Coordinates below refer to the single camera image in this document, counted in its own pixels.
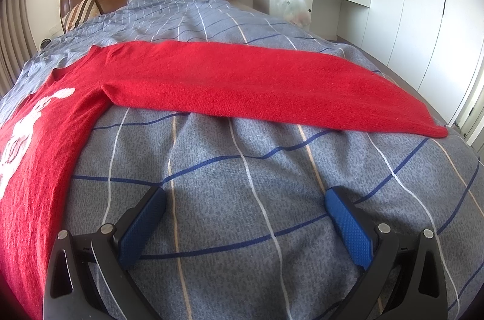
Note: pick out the clear plastic bag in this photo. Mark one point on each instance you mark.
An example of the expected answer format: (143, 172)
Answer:
(293, 6)

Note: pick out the red towel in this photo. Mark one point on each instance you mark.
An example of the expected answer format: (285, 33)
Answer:
(227, 85)

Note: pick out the blue-grey checked duvet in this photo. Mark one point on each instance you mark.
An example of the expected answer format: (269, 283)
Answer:
(245, 191)

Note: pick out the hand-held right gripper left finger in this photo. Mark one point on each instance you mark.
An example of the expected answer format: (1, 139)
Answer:
(141, 225)

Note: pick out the white wardrobe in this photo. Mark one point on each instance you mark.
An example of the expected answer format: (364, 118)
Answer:
(416, 21)

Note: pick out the striped pillow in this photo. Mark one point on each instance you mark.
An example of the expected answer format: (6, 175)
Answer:
(81, 12)

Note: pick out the dark round bedside object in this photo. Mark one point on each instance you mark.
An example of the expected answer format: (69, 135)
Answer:
(46, 43)

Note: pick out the beige curtain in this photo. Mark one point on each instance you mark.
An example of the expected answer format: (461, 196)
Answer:
(15, 32)

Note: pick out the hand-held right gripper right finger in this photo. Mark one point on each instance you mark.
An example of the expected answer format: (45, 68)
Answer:
(348, 229)

